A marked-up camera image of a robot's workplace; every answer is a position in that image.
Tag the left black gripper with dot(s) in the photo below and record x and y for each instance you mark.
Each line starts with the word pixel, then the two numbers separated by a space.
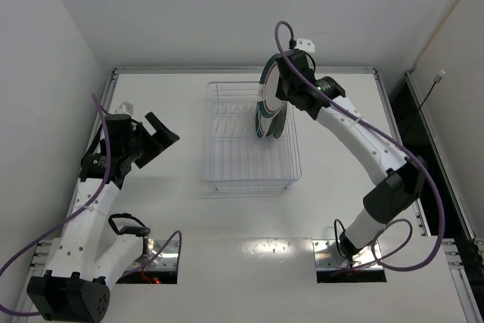
pixel 147 145

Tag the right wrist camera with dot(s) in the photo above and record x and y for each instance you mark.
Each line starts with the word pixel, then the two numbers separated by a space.
pixel 305 45

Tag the white plate with characters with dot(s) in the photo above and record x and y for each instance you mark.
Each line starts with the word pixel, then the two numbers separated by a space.
pixel 280 124

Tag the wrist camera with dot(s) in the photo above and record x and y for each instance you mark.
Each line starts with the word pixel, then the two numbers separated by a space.
pixel 125 108
pixel 305 45

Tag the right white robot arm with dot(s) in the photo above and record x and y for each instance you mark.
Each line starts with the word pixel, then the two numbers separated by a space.
pixel 397 181

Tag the metal base plate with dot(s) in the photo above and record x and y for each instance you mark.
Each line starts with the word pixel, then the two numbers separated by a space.
pixel 164 261
pixel 328 259

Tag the green red rimmed plate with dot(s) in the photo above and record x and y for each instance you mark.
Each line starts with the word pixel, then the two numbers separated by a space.
pixel 264 126
pixel 268 103

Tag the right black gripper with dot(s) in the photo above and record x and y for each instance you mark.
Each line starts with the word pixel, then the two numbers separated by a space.
pixel 285 76

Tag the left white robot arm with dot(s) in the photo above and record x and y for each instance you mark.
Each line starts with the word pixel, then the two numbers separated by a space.
pixel 93 254

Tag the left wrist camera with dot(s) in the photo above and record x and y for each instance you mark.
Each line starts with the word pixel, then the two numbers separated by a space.
pixel 125 108

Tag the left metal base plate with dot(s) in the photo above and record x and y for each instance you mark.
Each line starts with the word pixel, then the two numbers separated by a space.
pixel 164 261

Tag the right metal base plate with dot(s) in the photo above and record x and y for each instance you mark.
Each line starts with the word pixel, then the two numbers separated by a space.
pixel 328 259

